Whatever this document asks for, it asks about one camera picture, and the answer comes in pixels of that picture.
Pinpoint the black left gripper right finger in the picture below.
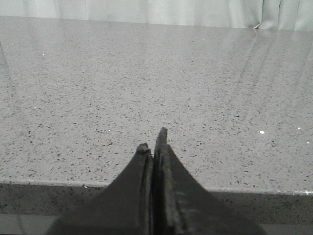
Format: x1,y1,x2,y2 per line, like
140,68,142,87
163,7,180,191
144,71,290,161
153,127,266,235

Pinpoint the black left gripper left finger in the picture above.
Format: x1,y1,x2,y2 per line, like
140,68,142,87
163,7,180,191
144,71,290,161
47,143,153,235

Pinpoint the white curtain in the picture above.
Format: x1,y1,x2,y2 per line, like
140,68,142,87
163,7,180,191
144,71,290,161
0,0,313,31

